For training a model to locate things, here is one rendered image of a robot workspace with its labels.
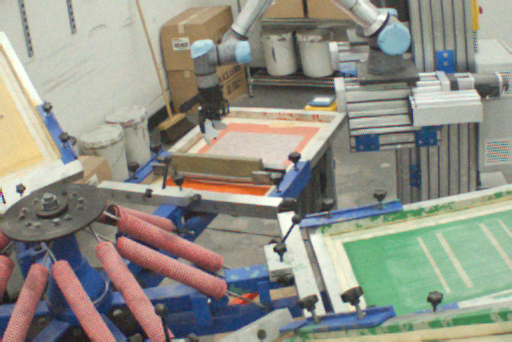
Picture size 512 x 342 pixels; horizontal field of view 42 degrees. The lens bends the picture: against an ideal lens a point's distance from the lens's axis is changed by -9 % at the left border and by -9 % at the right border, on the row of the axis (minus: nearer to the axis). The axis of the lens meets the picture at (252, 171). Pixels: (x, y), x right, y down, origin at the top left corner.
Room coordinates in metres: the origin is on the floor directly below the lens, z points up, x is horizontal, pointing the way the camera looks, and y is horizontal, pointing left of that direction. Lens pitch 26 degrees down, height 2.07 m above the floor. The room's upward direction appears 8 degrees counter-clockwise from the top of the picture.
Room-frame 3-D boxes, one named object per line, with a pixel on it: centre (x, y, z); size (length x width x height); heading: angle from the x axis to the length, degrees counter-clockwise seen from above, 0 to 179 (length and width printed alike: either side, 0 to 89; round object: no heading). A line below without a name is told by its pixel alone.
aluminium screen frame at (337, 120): (2.47, 0.03, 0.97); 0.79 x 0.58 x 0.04; 152
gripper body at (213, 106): (2.27, 0.10, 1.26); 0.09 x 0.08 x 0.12; 62
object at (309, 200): (2.44, -0.16, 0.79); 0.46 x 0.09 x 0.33; 152
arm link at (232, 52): (2.29, 0.01, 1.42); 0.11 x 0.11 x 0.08; 89
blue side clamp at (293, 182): (2.13, -0.11, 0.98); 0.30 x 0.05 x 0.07; 152
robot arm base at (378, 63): (2.40, -0.53, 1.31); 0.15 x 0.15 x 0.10
